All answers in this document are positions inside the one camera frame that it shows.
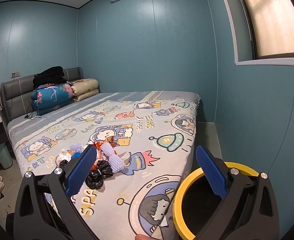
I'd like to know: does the window with white frame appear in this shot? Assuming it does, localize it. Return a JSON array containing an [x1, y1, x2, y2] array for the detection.
[[223, 0, 294, 66]]

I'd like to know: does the orange snack wrapper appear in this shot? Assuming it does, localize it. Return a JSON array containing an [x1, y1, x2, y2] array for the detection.
[[91, 136, 114, 171]]

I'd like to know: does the blue plastic scrap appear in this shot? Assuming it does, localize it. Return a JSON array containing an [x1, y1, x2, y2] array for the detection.
[[71, 152, 82, 158]]

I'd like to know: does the lilac crumpled wrapper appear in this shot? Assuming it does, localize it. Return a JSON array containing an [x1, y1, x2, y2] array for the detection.
[[70, 143, 83, 153]]

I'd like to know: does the grey white paper scrap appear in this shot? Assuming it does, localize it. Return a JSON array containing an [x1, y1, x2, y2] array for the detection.
[[117, 151, 131, 166]]

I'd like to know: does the white tissue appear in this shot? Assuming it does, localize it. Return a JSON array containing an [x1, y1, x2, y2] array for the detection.
[[55, 149, 72, 166]]

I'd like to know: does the black clothing pile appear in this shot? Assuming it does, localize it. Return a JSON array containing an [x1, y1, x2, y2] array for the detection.
[[33, 66, 67, 90]]

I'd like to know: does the purple foam fruit net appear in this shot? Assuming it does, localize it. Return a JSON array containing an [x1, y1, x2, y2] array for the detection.
[[101, 142, 126, 173]]

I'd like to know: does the blue flamingo folded quilt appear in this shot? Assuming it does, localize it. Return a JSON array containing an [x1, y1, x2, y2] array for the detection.
[[31, 83, 73, 116]]

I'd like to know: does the black plastic bag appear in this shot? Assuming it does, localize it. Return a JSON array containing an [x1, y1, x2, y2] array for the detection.
[[85, 160, 113, 190]]

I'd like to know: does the cartoon space print bed sheet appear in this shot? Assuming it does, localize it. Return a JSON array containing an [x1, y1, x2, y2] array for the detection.
[[7, 91, 200, 239]]

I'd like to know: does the wall socket plate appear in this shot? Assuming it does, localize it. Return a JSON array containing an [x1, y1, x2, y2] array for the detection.
[[11, 72, 20, 78]]

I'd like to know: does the grey padded headboard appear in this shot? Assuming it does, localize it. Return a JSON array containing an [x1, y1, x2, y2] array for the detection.
[[0, 67, 84, 123]]

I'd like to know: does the green small waste bin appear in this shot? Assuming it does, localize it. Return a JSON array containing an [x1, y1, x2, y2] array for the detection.
[[0, 142, 13, 169]]

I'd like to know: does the yellow rimmed black trash bin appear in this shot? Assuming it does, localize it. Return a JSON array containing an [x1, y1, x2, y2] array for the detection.
[[172, 162, 264, 239]]

